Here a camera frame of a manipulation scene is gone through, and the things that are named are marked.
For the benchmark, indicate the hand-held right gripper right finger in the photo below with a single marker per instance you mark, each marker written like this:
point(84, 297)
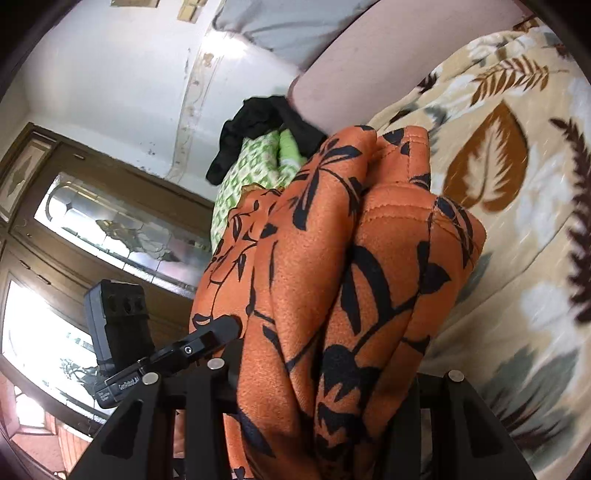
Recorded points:
point(461, 415)

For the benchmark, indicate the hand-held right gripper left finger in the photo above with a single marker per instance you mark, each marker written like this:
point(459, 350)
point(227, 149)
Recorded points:
point(203, 406)

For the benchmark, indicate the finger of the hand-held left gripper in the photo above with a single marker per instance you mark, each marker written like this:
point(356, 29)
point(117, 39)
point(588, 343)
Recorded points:
point(203, 341)

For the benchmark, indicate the orange black floral cloth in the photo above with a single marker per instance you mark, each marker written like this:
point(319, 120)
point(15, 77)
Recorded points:
point(323, 277)

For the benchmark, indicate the wooden glass-door wardrobe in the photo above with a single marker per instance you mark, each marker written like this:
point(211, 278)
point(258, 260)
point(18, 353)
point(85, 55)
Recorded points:
point(78, 159)

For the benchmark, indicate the green white patterned cloth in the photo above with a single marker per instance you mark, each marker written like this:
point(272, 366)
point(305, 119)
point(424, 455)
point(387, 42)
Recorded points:
point(247, 175)

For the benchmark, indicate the beige leaf print blanket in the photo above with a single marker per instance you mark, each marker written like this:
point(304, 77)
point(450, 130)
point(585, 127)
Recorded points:
point(517, 207)

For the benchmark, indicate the grey pillow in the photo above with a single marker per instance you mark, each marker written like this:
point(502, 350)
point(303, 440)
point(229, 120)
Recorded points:
point(286, 25)

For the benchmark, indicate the pink bed sheet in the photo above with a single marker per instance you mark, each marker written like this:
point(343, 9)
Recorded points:
point(392, 60)

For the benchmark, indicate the yellow wall fitting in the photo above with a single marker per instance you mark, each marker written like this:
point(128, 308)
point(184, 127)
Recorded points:
point(134, 2)
point(193, 9)

